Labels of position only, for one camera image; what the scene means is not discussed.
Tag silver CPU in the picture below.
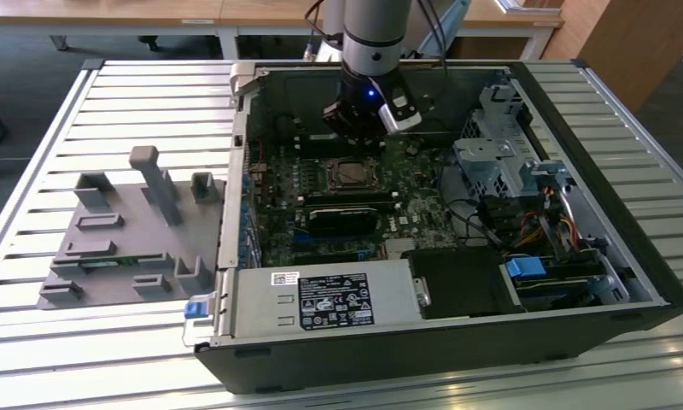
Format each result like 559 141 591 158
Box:
338 164 374 186

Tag metal socket cover frame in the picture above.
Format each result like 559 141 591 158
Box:
326 158 386 192

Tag CPU socket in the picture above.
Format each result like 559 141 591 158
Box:
323 156 387 194

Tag black expansion slot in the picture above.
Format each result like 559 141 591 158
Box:
291 250 358 265

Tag installed green RAM stick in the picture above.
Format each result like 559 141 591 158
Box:
303 194 395 210

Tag grey case hinge block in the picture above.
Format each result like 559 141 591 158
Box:
226 61 260 106

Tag black graphics card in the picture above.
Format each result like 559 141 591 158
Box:
304 205 378 235

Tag silver metal drive cage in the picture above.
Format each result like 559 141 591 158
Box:
451 83 579 202

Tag green motherboard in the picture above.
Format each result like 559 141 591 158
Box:
243 136 462 268

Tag pale blue teach pendant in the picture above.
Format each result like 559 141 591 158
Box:
419 0 471 56

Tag small silver heat sink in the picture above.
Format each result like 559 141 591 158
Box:
384 238 415 260

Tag white papers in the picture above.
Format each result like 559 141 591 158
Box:
492 0 547 14

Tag black plastic fan shroud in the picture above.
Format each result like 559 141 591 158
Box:
406 247 528 320

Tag silver power supply unit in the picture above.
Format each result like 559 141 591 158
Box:
226 260 419 338

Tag blue disk carrier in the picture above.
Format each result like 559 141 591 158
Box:
504 255 547 281

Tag grey parts rack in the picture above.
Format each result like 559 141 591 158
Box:
35 144 228 311

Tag blue case latch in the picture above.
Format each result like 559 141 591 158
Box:
185 298 215 321

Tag wooden cabinet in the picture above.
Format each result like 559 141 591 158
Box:
539 0 683 112

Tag black open PC case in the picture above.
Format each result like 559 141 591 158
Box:
191 59 683 395

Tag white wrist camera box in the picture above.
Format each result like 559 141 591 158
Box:
376 85 423 134

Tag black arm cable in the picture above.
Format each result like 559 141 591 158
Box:
412 0 451 76

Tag black case cable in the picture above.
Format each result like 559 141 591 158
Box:
440 196 506 251

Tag yellow orange wire bundle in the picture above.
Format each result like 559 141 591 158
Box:
511 212 582 249

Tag silver disk bay bracket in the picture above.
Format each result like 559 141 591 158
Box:
499 247 632 309

